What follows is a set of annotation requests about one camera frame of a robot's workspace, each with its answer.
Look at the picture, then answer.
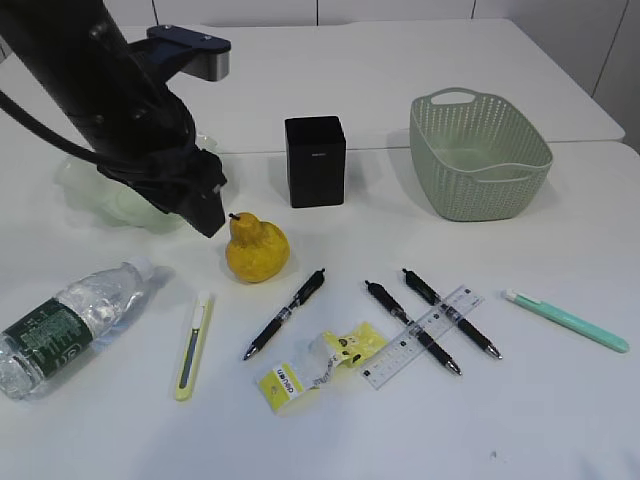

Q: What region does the green plastic woven basket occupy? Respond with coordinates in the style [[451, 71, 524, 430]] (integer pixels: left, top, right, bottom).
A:
[[409, 87, 553, 222]]

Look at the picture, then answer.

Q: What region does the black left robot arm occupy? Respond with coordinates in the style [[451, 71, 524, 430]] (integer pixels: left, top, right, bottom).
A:
[[1, 1, 231, 237]]

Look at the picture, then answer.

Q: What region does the black gel pen middle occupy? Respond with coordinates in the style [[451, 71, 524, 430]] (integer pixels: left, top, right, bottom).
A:
[[365, 280, 462, 375]]

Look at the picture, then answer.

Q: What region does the black gel pen left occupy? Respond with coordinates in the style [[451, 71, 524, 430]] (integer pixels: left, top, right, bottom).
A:
[[242, 268, 325, 361]]

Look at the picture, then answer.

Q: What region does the black gel pen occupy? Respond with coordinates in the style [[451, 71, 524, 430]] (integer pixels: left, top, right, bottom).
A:
[[242, 268, 325, 361], [365, 280, 462, 375], [402, 268, 502, 360]]

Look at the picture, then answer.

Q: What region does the yellow white waste paper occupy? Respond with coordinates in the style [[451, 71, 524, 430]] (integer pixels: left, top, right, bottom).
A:
[[255, 322, 388, 413]]

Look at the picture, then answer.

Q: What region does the frosted green wavy plate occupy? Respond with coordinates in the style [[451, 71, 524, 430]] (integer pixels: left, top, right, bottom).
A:
[[53, 130, 221, 235]]

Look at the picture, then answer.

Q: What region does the black gel pen right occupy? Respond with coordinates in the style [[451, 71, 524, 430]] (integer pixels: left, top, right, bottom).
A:
[[402, 268, 502, 360]]

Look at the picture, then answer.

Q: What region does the mint green pen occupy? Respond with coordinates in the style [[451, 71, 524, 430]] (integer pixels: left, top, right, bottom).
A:
[[502, 289, 630, 354]]

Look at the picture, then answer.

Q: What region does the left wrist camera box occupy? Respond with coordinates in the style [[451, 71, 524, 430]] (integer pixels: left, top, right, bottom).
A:
[[129, 24, 231, 82]]

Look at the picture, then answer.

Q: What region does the clear plastic ruler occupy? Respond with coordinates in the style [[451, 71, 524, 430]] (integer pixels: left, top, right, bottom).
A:
[[360, 281, 484, 389]]

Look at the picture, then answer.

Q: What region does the black square pen holder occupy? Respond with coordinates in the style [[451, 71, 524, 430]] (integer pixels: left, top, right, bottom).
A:
[[284, 116, 346, 208]]

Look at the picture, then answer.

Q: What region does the clear water bottle green label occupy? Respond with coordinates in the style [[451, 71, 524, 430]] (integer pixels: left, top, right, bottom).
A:
[[1, 257, 155, 399]]

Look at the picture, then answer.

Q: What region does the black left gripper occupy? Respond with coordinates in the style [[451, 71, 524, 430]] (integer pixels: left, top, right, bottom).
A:
[[94, 89, 229, 239]]

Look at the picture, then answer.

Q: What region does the yellow pear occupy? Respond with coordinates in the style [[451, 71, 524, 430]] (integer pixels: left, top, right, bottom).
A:
[[225, 212, 290, 283]]

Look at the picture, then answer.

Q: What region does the yellow-green utility knife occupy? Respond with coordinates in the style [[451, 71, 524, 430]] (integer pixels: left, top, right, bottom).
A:
[[174, 292, 213, 402]]

